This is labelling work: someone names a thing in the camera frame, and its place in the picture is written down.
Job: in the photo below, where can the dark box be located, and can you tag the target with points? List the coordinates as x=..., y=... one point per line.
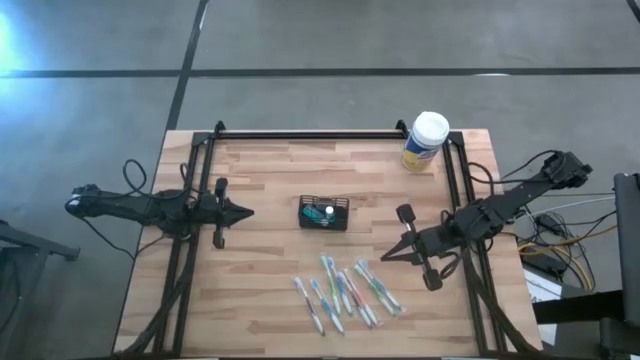
x=620, y=337

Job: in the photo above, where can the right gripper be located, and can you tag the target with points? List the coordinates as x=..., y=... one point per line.
x=432, y=242

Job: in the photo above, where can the white paper sheet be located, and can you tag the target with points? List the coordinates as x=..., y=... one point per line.
x=540, y=286

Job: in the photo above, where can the green toothbrush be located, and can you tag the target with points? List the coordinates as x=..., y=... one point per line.
x=331, y=287
x=376, y=292

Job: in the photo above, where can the black power brick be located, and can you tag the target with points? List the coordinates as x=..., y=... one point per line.
x=542, y=261

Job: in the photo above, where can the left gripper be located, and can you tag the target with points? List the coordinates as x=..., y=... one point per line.
x=217, y=212

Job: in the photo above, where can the black table leg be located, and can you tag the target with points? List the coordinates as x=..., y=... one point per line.
x=35, y=245

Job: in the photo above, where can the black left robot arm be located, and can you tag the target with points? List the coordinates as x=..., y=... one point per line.
x=130, y=207

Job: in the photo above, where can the black aluminium table frame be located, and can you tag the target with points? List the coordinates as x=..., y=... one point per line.
x=310, y=135

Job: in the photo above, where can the black frame bracket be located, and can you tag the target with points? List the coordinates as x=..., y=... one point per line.
x=401, y=125
x=219, y=126

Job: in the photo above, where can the black beam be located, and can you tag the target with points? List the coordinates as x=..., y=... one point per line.
x=580, y=306

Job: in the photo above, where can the blue yellow wipes canister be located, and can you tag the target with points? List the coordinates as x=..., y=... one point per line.
x=430, y=130

